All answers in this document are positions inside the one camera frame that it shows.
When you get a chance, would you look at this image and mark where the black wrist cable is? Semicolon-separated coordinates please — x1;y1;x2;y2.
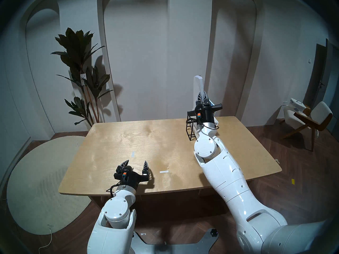
106;184;123;197
185;118;220;130

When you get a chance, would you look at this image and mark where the white floor cable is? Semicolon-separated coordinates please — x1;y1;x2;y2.
38;228;53;254

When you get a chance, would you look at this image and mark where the grey metal robot base plate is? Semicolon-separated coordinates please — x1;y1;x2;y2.
131;228;220;254

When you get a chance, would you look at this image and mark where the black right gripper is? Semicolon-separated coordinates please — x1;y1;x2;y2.
195;90;222;125

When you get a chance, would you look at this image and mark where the black wire book stand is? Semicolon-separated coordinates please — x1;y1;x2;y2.
187;111;198;142

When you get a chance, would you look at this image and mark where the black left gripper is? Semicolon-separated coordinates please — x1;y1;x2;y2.
114;160;149;191

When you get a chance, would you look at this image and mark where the white bag on armchair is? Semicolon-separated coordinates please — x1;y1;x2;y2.
289;98;305;112

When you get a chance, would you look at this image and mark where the tall green potted plant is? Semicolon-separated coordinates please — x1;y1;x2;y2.
50;27;114;124

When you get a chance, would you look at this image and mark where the dark brown door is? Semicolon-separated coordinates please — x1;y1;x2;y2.
303;39;339;129

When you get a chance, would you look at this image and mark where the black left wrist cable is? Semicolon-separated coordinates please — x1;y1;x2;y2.
106;184;123;197

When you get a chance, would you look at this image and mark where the wooden armchair with white cushions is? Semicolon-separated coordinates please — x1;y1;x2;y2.
281;101;333;151

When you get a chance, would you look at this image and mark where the thick white hardcover book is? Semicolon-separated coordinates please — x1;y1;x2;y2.
192;108;220;140

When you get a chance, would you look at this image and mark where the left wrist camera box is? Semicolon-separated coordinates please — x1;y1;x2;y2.
121;166;133;181

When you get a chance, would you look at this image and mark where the round beige rug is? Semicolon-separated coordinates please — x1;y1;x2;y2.
7;136;92;235

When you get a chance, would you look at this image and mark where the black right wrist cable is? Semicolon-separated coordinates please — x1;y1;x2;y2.
185;118;220;130

